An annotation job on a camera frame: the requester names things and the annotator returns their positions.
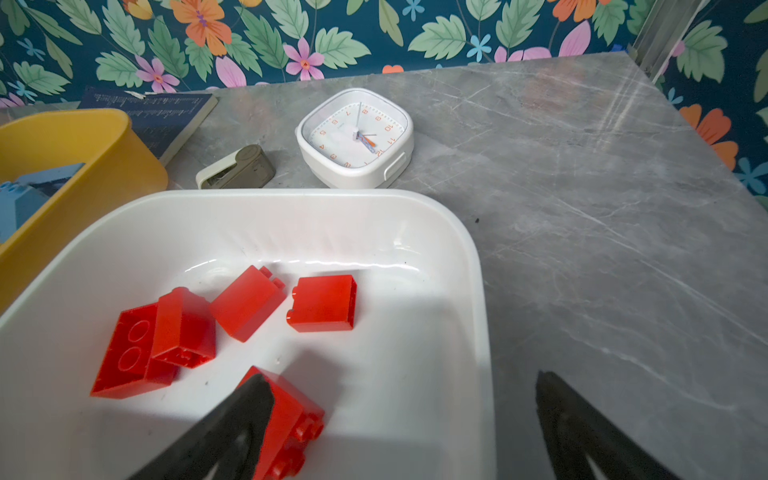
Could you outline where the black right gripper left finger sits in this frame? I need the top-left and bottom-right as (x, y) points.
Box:
(131, 374), (275, 479)

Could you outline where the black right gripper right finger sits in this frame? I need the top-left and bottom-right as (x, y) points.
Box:
(535, 371), (677, 479)

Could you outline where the red lego bottom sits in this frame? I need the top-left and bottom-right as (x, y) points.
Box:
(239, 366), (325, 479)

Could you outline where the red lego small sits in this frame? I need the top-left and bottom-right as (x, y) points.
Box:
(210, 266), (286, 343)

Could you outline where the light blue lego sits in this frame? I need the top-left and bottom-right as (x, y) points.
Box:
(1, 163), (84, 243)

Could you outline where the white plastic bin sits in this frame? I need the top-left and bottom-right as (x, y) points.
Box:
(1, 189), (496, 479)

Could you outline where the small grey clip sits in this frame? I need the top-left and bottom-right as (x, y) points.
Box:
(195, 144), (276, 190)

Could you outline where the yellow plastic bin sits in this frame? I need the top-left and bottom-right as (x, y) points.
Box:
(1, 109), (168, 310)

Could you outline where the dark blue card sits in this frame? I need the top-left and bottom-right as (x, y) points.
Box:
(78, 87), (218, 166)

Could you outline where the white round device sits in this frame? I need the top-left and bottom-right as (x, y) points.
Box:
(295, 88), (415, 189)

